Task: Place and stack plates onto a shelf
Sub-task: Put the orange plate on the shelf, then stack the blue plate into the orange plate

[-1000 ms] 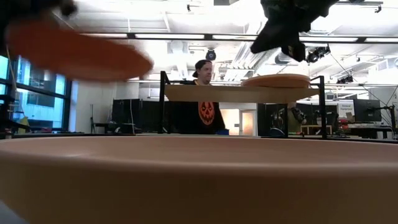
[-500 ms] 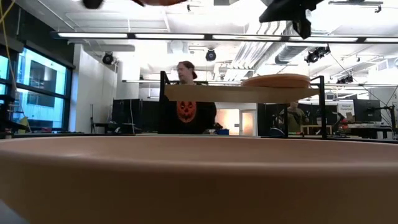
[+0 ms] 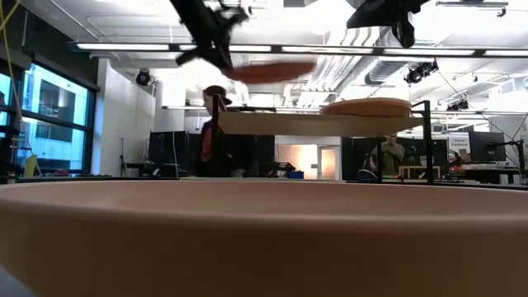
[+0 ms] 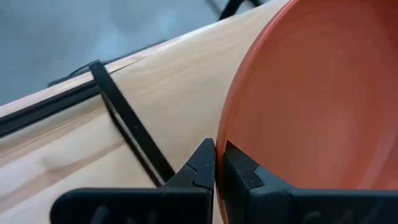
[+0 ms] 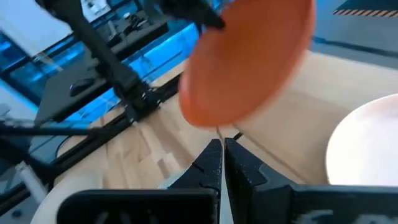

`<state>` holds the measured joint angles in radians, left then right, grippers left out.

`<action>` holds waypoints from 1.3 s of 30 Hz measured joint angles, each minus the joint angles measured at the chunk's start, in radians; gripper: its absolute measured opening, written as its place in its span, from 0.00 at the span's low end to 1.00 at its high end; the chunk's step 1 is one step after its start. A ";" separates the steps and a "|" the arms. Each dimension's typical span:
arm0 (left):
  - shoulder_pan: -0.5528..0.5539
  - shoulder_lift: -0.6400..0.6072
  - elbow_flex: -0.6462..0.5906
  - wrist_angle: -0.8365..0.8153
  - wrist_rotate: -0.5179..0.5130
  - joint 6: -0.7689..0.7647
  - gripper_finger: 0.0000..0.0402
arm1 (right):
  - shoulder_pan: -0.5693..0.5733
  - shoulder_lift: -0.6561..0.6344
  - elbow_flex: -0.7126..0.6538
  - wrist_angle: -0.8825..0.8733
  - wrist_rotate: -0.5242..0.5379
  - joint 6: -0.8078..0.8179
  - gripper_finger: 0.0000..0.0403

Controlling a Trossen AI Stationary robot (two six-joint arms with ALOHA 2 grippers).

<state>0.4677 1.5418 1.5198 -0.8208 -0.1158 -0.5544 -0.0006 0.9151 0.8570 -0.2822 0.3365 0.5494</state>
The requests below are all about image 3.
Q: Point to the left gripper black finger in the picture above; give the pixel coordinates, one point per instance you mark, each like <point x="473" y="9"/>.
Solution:
<point x="219" y="59"/>
<point x="228" y="55"/>

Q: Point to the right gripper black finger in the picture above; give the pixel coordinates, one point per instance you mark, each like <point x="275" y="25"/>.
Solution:
<point x="375" y="22"/>
<point x="377" y="11"/>

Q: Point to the red plate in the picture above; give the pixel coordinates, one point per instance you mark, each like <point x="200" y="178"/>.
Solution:
<point x="276" y="72"/>

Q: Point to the tan brown plate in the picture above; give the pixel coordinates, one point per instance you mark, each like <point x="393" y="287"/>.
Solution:
<point x="367" y="108"/>

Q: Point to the pink plate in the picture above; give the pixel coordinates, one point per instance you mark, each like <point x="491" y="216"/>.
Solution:
<point x="264" y="247"/>

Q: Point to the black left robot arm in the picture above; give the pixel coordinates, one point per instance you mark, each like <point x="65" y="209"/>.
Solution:
<point x="189" y="12"/>

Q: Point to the wooden shelf with black legs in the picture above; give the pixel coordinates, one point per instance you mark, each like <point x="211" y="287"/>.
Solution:
<point x="313" y="123"/>

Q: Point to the black spot lamp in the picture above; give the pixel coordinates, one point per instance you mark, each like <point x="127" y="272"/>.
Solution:
<point x="458" y="105"/>
<point x="143" y="77"/>
<point x="420" y="71"/>

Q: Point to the long ceiling light strip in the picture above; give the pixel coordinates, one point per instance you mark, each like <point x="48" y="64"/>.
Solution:
<point x="123" y="46"/>

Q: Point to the person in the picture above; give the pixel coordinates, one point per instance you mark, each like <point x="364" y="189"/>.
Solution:
<point x="204" y="161"/>
<point x="392" y="158"/>

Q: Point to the black machine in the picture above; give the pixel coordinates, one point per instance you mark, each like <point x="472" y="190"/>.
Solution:
<point x="282" y="167"/>

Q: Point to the white printed sign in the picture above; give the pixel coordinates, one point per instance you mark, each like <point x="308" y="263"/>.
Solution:
<point x="458" y="142"/>

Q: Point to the blue box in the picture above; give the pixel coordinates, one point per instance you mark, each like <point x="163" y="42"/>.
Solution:
<point x="295" y="175"/>

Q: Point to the black tripod stand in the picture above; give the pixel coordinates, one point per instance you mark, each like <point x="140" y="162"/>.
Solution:
<point x="122" y="165"/>

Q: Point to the white door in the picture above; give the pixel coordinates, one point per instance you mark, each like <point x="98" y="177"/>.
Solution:
<point x="328" y="163"/>

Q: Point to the black monitor on desk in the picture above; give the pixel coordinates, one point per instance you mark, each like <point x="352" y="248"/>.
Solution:
<point x="486" y="146"/>

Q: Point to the large window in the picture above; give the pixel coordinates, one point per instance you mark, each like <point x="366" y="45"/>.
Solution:
<point x="53" y="103"/>

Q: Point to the cluttered background desk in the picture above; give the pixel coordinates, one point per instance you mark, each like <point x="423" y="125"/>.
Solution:
<point x="486" y="171"/>

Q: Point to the silver ventilation duct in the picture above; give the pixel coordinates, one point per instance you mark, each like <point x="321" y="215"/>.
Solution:
<point x="383" y="70"/>

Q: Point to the black metal rig frame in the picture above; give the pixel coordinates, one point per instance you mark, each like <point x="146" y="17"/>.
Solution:
<point x="82" y="179"/>

